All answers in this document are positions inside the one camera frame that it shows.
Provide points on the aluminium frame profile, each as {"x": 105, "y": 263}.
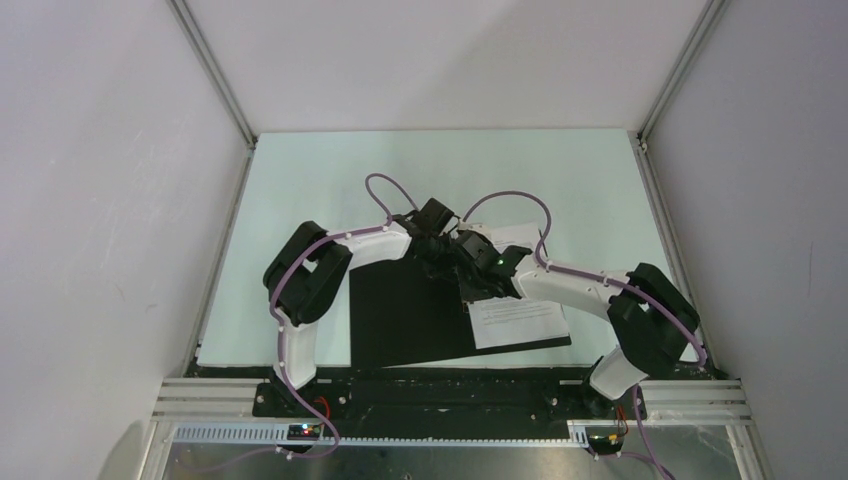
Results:
{"x": 206, "y": 57}
{"x": 705, "y": 25}

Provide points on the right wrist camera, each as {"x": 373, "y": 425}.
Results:
{"x": 474, "y": 227}

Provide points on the aluminium frame profile left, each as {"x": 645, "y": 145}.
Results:
{"x": 206, "y": 57}

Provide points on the right controller board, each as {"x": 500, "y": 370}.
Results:
{"x": 605, "y": 445}

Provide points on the red black clip folder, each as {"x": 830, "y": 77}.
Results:
{"x": 399, "y": 316}

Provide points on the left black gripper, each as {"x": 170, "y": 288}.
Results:
{"x": 441, "y": 270}

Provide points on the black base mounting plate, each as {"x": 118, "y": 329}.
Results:
{"x": 538, "y": 402}

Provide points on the left controller board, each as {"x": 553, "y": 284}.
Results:
{"x": 304, "y": 432}

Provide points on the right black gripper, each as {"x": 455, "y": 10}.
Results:
{"x": 469, "y": 292}

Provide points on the printed paper sheet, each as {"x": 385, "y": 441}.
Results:
{"x": 508, "y": 322}

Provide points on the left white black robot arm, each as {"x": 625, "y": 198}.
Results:
{"x": 304, "y": 278}

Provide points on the aluminium frame profile right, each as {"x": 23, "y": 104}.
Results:
{"x": 705, "y": 25}

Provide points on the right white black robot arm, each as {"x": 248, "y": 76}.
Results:
{"x": 652, "y": 320}

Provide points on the controller board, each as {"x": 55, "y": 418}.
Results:
{"x": 605, "y": 445}
{"x": 304, "y": 432}

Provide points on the slotted cable duct rail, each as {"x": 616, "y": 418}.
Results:
{"x": 274, "y": 434}

